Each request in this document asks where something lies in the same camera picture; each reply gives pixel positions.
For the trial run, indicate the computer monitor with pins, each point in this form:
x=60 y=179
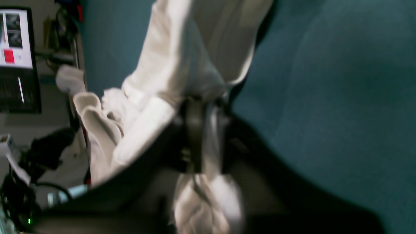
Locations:
x=19 y=82

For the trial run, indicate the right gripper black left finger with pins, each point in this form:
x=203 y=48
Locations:
x=107 y=209

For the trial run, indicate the white T-shirt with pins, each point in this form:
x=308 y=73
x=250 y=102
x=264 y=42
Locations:
x=200 y=48

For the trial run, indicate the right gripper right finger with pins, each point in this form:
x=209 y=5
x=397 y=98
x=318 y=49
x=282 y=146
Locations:
x=276 y=199

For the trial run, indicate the teal table cloth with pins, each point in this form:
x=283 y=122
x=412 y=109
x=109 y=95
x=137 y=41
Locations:
x=331 y=90

